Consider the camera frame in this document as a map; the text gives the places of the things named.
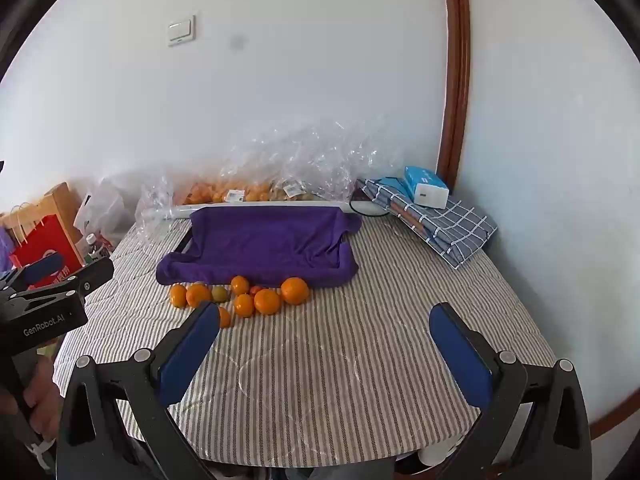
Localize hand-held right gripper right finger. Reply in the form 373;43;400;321
400;302;593;480

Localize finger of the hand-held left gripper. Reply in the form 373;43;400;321
0;252;65;293
10;258;115;311

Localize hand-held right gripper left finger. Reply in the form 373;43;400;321
55;301;223;480

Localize large orange mandarin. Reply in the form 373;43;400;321
280;277;310;306

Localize person's left hand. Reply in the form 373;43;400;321
24;360;63;439

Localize red paper bag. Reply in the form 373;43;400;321
9;214;86;288

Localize white plastic bag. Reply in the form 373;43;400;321
74;175;126;248

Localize brown cardboard box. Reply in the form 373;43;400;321
0;182;83;246

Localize small crumpled clear bag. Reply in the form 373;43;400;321
135;175;176;236

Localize purple towel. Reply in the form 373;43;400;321
156;206;362;288

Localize grey checked folded cloth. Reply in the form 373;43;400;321
356;177;499;271

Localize clear bag of oranges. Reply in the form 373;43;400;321
185;175;281;206

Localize long white bar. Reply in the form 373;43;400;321
142;201;353;221

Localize blue white tissue pack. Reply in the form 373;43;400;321
403;164;451;209

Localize clear bag of brown fruit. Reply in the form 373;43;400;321
270;177;331;203

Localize large crumpled clear bag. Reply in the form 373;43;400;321
220;120;401;201

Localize black cable loop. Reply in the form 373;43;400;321
348;199;391;218

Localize white light switch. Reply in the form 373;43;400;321
166;15;197;47

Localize brown wooden door frame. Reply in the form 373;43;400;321
436;0;472;192

